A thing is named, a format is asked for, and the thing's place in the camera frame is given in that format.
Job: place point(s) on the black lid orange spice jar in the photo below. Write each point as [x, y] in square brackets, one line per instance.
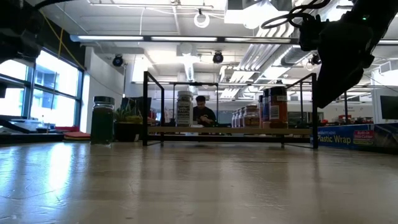
[278, 109]

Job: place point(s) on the black lid purple spice jar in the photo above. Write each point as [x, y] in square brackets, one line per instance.
[265, 109]

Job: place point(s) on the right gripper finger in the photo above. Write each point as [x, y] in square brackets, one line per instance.
[334, 90]

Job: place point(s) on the long ceiling light rail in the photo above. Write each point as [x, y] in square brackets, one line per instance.
[220, 39]

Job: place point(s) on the green lid spice jar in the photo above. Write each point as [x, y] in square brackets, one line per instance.
[102, 124]

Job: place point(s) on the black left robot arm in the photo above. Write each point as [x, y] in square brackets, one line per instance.
[18, 28]

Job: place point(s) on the black ceiling camera rig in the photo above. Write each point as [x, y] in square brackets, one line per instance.
[314, 59]

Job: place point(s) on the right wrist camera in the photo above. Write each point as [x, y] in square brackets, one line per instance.
[311, 32]

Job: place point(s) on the black metal wood shelf rack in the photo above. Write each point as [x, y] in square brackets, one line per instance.
[224, 130]

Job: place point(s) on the seated person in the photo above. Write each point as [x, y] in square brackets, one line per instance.
[203, 116]

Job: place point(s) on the potted succulent plant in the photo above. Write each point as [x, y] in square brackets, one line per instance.
[127, 132]

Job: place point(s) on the black table frame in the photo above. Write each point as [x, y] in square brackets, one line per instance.
[37, 138]

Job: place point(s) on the black monitor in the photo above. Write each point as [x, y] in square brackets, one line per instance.
[389, 107]

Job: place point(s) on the white lid bagel seasoning jar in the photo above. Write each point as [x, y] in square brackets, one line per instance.
[184, 112]

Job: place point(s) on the black ceiling spotlight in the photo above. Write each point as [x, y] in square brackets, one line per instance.
[218, 57]
[117, 61]

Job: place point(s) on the blue plastic wrap box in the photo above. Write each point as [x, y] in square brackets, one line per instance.
[342, 138]

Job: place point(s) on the black pole stand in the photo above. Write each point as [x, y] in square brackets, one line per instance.
[345, 109]

